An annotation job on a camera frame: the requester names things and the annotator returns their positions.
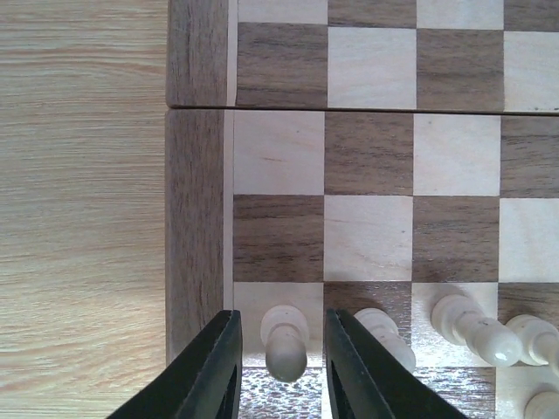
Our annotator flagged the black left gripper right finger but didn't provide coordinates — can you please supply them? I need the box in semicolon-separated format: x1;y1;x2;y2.
325;309;465;419

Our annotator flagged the wooden folding chess board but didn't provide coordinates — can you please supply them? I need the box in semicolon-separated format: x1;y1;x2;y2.
165;1;558;418

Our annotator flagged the white pawn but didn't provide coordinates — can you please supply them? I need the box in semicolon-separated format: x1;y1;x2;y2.
431;294;523;367
506;314;558;375
260;305;310;382
355;308;417;373

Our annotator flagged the white chess piece on table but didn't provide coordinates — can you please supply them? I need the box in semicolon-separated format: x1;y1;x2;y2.
523;383;559;419

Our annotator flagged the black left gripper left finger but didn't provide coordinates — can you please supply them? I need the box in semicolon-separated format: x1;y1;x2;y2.
110;310;243;419

